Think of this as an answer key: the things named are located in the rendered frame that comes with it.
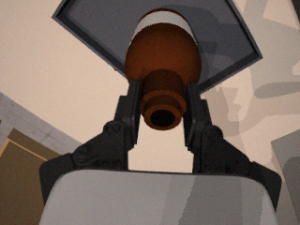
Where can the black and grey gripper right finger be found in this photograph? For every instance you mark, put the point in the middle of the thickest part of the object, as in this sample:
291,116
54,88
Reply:
211,152

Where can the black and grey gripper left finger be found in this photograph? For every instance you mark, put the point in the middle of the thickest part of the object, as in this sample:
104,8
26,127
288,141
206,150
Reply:
107,149

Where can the brown glass bottle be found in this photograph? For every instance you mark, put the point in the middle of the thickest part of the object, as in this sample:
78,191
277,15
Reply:
164,56

